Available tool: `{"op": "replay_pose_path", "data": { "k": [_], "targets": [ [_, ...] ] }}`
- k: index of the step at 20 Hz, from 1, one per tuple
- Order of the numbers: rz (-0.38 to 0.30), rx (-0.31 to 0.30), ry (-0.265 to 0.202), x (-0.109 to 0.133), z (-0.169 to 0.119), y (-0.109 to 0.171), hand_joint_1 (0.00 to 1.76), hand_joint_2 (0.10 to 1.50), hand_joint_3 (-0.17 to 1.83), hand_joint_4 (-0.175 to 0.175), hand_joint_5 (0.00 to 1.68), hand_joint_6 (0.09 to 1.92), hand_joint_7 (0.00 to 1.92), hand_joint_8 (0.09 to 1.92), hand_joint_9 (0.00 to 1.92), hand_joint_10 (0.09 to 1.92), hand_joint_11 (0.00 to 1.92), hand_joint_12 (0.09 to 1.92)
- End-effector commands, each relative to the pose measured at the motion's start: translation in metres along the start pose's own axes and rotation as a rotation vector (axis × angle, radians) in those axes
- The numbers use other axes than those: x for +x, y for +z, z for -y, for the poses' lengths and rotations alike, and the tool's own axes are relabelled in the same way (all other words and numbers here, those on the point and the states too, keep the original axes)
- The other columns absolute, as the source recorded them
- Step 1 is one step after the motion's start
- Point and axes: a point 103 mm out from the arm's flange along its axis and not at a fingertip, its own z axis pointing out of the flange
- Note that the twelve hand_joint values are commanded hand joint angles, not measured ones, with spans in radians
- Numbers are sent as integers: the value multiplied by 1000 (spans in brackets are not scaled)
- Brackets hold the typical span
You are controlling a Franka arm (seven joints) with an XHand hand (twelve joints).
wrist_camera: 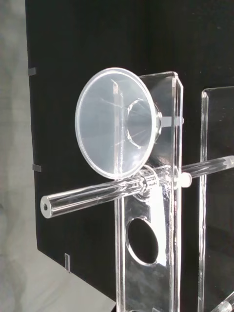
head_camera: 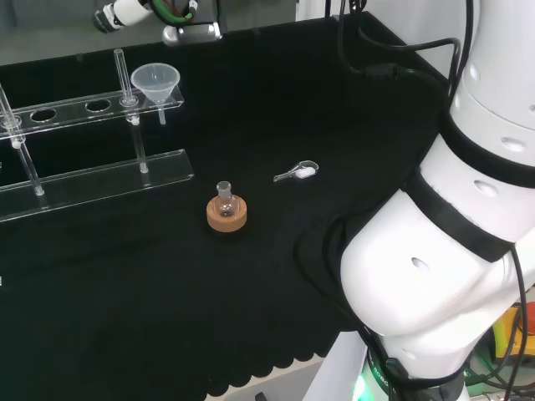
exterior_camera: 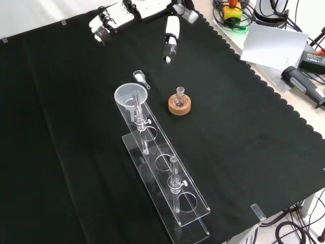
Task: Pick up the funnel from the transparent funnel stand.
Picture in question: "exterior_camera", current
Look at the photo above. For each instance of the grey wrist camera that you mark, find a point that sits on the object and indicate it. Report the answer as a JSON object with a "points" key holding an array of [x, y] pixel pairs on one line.
{"points": [[189, 14]]}

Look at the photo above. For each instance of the grey bench leg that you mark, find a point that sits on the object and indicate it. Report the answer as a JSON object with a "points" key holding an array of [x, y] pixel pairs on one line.
{"points": [[311, 206]]}

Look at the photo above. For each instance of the black power adapter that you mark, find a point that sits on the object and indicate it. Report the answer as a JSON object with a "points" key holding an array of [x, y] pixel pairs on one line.
{"points": [[313, 59]]}

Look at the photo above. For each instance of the yellow stop button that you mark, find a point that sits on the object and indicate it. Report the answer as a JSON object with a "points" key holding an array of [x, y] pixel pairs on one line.
{"points": [[231, 12]]}

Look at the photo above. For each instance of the small round-bottom glass flask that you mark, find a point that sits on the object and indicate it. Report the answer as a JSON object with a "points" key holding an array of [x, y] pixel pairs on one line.
{"points": [[179, 100]]}

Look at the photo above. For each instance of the black grey handheld device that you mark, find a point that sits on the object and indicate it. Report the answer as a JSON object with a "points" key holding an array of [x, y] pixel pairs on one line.
{"points": [[302, 84]]}

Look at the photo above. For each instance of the red black tripod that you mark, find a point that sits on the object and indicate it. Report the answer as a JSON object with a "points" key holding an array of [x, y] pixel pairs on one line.
{"points": [[318, 48]]}

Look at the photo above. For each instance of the black bench cloth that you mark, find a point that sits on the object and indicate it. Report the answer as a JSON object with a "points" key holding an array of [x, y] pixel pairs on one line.
{"points": [[63, 127]]}

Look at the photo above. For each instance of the glass weighing funnel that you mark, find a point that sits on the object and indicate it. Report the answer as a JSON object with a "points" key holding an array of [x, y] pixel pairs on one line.
{"points": [[138, 75]]}

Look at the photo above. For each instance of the clear acrylic funnel stand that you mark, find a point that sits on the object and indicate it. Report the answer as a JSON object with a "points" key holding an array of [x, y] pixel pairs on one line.
{"points": [[165, 175]]}

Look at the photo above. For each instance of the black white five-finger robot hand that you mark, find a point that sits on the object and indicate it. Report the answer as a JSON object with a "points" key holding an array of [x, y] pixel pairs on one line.
{"points": [[149, 8]]}

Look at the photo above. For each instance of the pale board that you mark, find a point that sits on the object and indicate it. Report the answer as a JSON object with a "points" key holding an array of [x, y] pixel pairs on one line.
{"points": [[274, 45]]}

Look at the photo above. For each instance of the clear cloth clip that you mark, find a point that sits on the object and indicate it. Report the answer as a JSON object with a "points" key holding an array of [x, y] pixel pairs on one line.
{"points": [[258, 211], [4, 40], [64, 22]]}

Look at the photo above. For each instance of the translucent plastic funnel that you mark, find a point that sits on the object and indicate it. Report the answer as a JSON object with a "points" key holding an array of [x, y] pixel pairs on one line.
{"points": [[124, 97]]}

